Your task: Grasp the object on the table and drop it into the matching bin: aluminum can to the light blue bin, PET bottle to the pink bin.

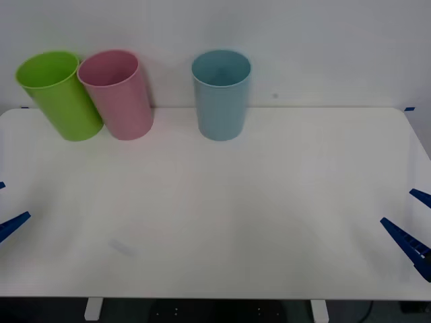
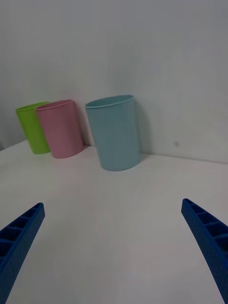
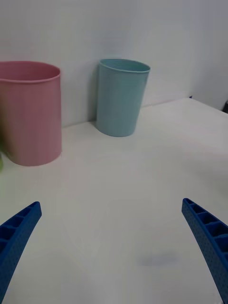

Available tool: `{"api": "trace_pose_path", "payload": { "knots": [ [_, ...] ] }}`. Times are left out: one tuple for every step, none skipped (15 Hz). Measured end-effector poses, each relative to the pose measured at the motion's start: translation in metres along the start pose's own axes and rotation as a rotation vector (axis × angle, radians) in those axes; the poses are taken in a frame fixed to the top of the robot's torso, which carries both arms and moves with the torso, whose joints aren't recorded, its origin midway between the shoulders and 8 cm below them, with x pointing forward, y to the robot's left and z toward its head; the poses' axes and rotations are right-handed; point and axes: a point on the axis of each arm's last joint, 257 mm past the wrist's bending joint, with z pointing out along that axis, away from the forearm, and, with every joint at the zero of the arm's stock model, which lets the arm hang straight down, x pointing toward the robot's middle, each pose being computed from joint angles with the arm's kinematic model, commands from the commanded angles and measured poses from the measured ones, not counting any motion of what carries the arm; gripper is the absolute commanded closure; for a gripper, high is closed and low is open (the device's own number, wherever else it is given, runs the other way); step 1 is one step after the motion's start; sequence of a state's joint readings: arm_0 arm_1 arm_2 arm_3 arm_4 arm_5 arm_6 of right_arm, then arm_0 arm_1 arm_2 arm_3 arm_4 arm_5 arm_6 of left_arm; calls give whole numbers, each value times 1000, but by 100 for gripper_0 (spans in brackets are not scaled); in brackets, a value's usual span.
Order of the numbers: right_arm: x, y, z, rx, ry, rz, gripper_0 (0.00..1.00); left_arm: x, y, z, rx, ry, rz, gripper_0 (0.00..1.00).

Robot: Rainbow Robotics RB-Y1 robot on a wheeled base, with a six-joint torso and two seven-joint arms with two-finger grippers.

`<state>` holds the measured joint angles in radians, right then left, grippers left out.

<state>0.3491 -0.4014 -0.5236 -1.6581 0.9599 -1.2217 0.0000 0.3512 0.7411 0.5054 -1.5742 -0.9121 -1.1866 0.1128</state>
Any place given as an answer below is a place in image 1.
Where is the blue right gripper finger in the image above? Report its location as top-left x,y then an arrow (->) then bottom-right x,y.
380,217 -> 431,283
409,188 -> 431,209

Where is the green plastic bin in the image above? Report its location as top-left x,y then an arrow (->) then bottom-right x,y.
14,50 -> 104,142

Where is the white table leg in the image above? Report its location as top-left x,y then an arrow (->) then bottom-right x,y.
309,299 -> 329,322
84,297 -> 104,321

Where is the pink plastic bin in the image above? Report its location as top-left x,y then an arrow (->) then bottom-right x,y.
76,48 -> 155,141

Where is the pale blue plastic bin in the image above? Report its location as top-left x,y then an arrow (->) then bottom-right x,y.
191,49 -> 252,141

